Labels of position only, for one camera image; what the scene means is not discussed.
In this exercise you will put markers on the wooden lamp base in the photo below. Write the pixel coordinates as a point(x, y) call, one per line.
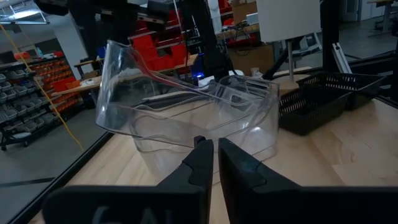
point(289, 87)

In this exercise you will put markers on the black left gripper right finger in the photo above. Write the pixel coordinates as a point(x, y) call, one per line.
point(280, 205)

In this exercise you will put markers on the black mesh basket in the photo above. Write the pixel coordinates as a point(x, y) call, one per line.
point(363, 93)
point(304, 121)

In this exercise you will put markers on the red storage bin shelf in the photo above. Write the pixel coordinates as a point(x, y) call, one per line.
point(155, 53)

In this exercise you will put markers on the storage rack with small bins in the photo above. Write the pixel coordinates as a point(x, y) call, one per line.
point(18, 102)

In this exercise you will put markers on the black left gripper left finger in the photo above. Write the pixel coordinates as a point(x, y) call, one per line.
point(174, 205)

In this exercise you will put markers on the clear plastic bin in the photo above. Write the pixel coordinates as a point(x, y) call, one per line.
point(124, 93)
point(269, 133)
point(242, 93)

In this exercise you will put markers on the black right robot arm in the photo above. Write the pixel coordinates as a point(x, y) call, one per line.
point(205, 37)

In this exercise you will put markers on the brown cardboard box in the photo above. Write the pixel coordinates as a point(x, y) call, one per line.
point(248, 59)

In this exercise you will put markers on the metal lamp pole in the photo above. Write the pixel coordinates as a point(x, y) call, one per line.
point(290, 59)

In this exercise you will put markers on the wooden workbench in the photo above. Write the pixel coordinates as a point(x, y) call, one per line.
point(90, 85)

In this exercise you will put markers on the silver aluminium extrusion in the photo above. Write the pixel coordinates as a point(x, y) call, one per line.
point(341, 57)

